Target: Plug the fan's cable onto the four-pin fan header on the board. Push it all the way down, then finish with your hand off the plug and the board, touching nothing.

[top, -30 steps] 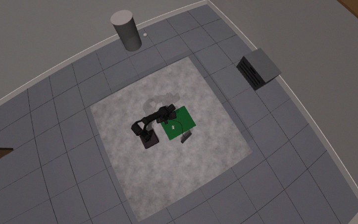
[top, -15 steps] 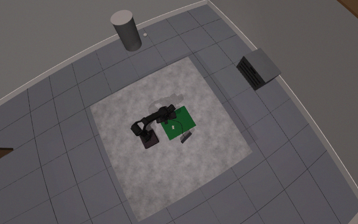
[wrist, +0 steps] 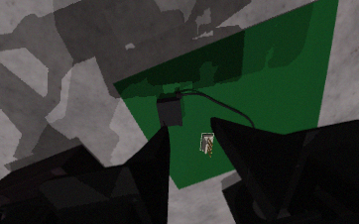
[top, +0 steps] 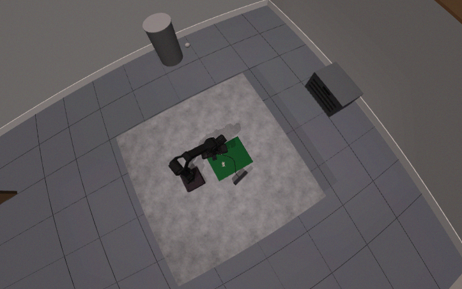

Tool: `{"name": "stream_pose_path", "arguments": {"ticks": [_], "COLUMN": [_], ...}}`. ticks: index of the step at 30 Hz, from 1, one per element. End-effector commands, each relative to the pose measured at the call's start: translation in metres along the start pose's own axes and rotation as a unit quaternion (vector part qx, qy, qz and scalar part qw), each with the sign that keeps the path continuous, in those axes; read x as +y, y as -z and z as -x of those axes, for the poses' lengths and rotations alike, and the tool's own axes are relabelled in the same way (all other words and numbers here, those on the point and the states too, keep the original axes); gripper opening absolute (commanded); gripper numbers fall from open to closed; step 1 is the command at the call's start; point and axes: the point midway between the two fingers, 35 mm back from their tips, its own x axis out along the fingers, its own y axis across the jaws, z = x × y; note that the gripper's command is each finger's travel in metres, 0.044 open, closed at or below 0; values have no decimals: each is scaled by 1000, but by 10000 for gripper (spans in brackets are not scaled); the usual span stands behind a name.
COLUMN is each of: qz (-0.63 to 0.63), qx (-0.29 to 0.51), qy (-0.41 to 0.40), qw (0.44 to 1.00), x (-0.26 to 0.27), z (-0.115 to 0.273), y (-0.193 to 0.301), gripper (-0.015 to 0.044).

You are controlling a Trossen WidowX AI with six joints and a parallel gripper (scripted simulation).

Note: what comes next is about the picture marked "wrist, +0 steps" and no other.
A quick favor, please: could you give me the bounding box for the black connector plug with cable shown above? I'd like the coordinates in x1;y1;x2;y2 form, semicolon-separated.
156;91;254;128

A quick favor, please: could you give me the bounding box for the green circuit board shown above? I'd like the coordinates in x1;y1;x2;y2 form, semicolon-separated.
113;0;339;189

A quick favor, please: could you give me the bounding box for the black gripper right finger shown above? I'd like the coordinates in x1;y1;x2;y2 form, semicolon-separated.
210;117;359;221

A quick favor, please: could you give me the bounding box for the black cooling fan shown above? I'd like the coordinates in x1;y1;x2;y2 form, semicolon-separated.
222;179;268;224

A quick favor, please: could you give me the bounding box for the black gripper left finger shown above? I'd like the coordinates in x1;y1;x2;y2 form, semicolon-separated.
38;126;171;224

